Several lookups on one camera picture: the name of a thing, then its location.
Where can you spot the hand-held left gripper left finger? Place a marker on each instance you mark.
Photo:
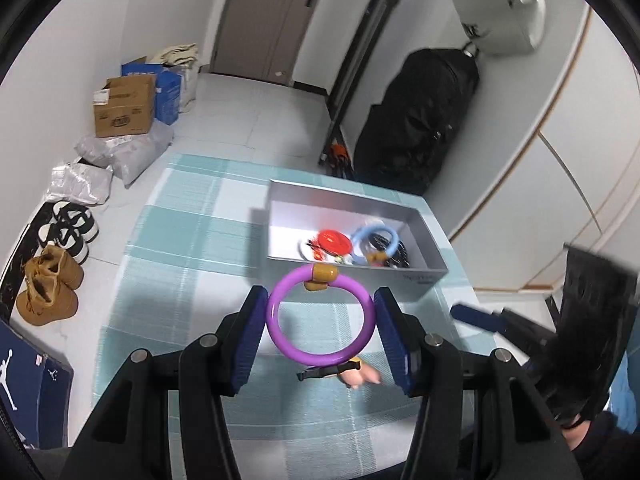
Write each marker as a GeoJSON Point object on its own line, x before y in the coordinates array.
{"type": "Point", "coordinates": [250, 340]}

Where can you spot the pig figure charm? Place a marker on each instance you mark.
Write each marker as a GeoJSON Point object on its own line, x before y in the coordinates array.
{"type": "Point", "coordinates": [360, 375]}

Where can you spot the blue shoe box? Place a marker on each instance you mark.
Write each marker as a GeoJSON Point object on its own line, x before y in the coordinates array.
{"type": "Point", "coordinates": [52, 400]}
{"type": "Point", "coordinates": [17, 390]}

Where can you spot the red round badge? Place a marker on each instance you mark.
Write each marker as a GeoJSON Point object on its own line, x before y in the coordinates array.
{"type": "Point", "coordinates": [334, 241]}

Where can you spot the orange black tool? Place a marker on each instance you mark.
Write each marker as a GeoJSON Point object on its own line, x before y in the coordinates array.
{"type": "Point", "coordinates": [339, 151]}

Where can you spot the white round badge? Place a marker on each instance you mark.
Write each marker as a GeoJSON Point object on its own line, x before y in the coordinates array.
{"type": "Point", "coordinates": [304, 250]}

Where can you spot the grey plastic parcel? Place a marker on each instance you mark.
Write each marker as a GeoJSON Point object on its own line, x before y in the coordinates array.
{"type": "Point", "coordinates": [145, 155]}
{"type": "Point", "coordinates": [80, 182]}
{"type": "Point", "coordinates": [95, 149]}

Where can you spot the black luggage bag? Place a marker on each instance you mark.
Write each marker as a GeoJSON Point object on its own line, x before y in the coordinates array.
{"type": "Point", "coordinates": [415, 120]}

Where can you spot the grey-brown door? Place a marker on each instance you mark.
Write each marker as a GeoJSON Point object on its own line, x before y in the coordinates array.
{"type": "Point", "coordinates": [260, 20]}

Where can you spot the small red toy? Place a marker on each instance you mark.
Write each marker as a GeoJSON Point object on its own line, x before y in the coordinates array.
{"type": "Point", "coordinates": [316, 247]}

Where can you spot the blue cardboard box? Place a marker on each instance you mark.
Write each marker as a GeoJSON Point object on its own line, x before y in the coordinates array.
{"type": "Point", "coordinates": [137, 67]}

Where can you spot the teal plaid tablecloth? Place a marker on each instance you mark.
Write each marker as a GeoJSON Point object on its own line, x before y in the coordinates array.
{"type": "Point", "coordinates": [200, 260]}

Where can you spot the white wardrobe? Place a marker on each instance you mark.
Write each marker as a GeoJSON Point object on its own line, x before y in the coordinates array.
{"type": "Point", "coordinates": [550, 185]}

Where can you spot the brown suede boot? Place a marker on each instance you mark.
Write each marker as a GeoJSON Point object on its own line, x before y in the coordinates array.
{"type": "Point", "coordinates": [60, 265]}
{"type": "Point", "coordinates": [47, 302]}

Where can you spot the light blue cloth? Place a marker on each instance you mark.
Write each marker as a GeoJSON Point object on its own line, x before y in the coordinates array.
{"type": "Point", "coordinates": [627, 385]}

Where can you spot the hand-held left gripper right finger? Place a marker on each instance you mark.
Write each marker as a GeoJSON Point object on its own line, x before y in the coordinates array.
{"type": "Point", "coordinates": [392, 340]}

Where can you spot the brown cardboard box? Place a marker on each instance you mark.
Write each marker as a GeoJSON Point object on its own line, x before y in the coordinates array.
{"type": "Point", "coordinates": [125, 110]}

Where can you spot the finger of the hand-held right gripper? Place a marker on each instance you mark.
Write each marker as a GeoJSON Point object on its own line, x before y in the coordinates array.
{"type": "Point", "coordinates": [475, 316]}

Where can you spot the black white sneaker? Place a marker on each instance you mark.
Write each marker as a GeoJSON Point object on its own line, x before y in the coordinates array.
{"type": "Point", "coordinates": [62, 240]}
{"type": "Point", "coordinates": [75, 215]}

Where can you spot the person's right forearm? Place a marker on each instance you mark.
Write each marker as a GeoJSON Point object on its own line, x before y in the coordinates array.
{"type": "Point", "coordinates": [605, 445]}

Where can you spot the white hanging bag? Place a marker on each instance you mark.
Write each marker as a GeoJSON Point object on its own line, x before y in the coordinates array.
{"type": "Point", "coordinates": [495, 10]}

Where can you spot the grey metal tray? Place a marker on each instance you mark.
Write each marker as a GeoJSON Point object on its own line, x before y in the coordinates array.
{"type": "Point", "coordinates": [300, 210]}

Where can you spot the white tote bag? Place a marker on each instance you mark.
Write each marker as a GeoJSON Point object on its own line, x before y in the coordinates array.
{"type": "Point", "coordinates": [180, 55]}

